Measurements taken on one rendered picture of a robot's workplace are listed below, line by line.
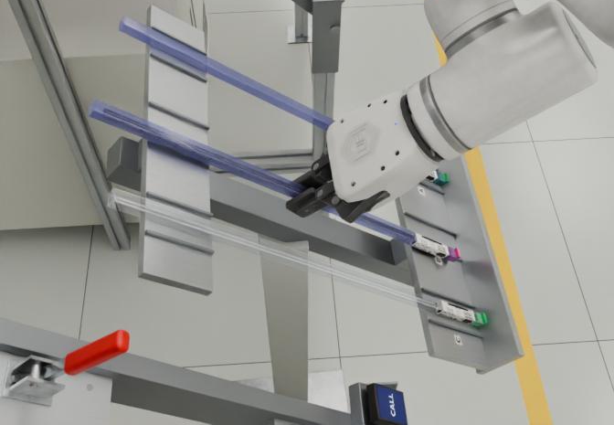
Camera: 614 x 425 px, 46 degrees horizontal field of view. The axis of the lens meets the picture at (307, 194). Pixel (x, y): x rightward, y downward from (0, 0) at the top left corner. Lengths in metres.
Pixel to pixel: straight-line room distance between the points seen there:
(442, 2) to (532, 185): 1.37
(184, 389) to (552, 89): 0.41
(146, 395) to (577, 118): 1.75
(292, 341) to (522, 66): 0.60
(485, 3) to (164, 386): 0.44
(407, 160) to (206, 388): 0.28
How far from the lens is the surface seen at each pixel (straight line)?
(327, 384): 1.64
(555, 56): 0.65
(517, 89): 0.66
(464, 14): 0.67
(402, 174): 0.69
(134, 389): 0.65
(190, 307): 1.75
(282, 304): 0.99
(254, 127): 2.05
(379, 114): 0.73
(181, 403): 0.68
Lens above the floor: 1.55
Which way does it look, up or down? 55 degrees down
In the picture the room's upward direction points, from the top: straight up
